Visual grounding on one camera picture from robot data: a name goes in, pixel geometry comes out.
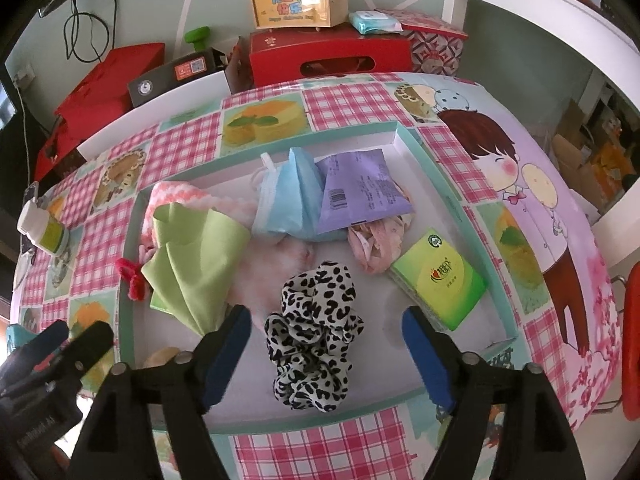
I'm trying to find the green cloth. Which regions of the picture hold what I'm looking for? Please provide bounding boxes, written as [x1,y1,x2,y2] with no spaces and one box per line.
[141,203,250,336]

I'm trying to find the green tissue pack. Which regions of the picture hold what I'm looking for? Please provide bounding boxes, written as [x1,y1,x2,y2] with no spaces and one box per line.
[388,229,487,332]

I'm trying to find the leopard print scrunchie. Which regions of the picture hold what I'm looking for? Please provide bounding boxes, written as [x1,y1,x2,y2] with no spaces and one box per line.
[264,261,364,413]

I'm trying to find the pink white striped fluffy towel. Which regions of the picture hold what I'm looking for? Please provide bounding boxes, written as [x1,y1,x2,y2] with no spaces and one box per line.
[140,181,314,335]

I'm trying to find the pink floral scrunchie cloth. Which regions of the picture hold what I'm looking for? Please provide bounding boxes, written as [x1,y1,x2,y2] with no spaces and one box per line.
[347,214,414,274]

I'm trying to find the blue face mask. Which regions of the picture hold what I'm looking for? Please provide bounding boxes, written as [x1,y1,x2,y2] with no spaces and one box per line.
[252,148,347,244]

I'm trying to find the purple wipes packet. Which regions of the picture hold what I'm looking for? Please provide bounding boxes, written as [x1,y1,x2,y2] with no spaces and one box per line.
[317,148,414,234]

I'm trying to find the teal heart toy case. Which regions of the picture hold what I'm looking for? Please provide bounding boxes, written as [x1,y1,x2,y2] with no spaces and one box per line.
[6,324,37,354]

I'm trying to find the beige makeup sponge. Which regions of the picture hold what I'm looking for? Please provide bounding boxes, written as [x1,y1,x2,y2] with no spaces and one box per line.
[143,347,181,368]

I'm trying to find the white pill bottle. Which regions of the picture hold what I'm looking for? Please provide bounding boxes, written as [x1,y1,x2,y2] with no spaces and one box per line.
[17,200,70,257]

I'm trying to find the red chair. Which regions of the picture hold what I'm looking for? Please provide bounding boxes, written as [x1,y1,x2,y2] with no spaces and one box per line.
[622,262,640,420]

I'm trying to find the large red bag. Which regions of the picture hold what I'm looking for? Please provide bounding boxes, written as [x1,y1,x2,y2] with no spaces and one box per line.
[34,42,165,181]

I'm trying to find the teal box lid tray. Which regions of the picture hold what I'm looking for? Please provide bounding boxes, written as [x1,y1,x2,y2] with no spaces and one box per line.
[117,124,516,434]

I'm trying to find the white foam board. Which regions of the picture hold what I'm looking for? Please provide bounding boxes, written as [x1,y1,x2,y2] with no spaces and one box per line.
[77,72,240,160]

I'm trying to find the black carton with QR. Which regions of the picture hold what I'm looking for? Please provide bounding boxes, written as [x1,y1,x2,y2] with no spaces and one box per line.
[128,48,231,107]

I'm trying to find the green dumbbell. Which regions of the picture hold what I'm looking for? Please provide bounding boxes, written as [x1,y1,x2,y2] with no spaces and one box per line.
[183,26,210,51]

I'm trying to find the red gift box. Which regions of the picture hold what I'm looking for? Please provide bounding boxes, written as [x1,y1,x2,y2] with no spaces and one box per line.
[248,24,412,87]

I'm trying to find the red patterned tin box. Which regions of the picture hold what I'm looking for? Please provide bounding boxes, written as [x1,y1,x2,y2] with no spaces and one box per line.
[381,10,468,76]

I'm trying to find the white shelf unit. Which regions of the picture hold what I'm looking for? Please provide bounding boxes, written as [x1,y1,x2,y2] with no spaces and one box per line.
[441,0,640,271]

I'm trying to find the wooden children's day box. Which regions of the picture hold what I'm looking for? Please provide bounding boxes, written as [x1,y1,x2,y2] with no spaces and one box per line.
[250,0,349,30]

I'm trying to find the blue wet wipes pack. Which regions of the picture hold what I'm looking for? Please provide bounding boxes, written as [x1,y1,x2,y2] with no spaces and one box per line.
[348,10,402,36]

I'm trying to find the black wall cable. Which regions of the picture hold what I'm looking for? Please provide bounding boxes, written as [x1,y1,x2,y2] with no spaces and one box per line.
[62,0,120,65]

